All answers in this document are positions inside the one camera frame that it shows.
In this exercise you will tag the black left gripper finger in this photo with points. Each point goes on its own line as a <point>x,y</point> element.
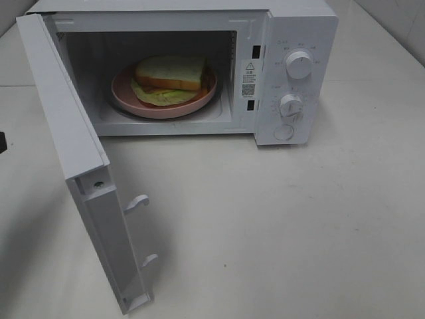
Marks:
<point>3,142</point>

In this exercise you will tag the white microwave door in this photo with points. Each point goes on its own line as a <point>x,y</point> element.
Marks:
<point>85,164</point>

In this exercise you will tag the pink round plate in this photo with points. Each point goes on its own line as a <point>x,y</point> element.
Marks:
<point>210,85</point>

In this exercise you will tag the sandwich with white bread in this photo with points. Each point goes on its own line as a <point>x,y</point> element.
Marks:
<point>170,80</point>

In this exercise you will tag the white round door button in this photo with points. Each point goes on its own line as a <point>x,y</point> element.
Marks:
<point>284,132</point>

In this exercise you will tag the white warning label sticker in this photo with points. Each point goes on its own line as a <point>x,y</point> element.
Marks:
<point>249,70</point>

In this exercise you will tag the white microwave oven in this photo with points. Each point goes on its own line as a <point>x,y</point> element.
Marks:
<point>99,38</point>

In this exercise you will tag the white lower microwave knob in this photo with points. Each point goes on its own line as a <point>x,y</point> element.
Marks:
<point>290,105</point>

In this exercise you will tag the white microwave knob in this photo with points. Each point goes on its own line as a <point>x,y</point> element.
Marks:
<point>299,64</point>
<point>290,105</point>

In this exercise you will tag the white upper microwave knob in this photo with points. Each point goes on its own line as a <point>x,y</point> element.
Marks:
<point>299,64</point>

